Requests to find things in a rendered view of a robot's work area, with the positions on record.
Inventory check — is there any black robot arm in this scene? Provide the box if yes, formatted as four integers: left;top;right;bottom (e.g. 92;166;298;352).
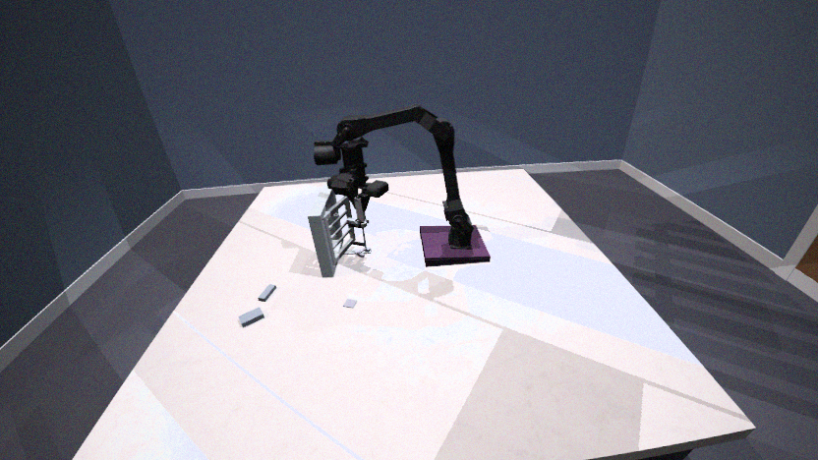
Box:
314;104;474;250

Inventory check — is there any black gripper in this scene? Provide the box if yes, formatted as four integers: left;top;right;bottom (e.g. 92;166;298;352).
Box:
327;161;389;212

